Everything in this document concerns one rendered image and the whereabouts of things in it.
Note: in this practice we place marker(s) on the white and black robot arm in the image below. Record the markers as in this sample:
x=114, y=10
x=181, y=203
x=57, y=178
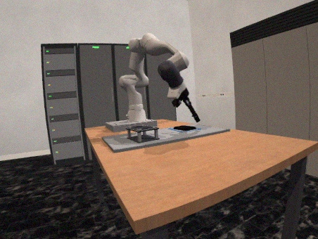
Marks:
x=170, y=68

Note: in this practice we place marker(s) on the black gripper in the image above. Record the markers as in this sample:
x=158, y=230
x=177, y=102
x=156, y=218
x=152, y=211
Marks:
x=185, y=98

